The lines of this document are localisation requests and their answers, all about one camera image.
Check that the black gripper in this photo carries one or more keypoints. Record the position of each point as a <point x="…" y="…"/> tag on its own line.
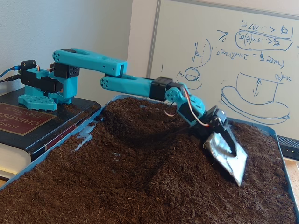
<point x="216" y="122"/>

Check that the blue tray of soil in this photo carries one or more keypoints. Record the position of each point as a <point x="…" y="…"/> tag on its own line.
<point x="140" y="182"/>

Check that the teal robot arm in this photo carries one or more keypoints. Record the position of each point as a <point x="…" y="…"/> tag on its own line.
<point x="93" y="61"/>

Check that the black vented device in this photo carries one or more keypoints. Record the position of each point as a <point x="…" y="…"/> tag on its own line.
<point x="288" y="145"/>

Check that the whiteboard with blue drawings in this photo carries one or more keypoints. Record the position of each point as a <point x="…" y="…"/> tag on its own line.
<point x="182" y="35"/>

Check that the blue plastic tray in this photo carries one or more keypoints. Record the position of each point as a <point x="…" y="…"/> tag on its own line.
<point x="83" y="137"/>

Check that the black chemistry physics handbook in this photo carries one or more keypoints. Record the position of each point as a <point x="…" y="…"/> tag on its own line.
<point x="46" y="135"/>

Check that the black controller board box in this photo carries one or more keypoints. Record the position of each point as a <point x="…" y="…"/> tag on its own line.
<point x="28" y="65"/>

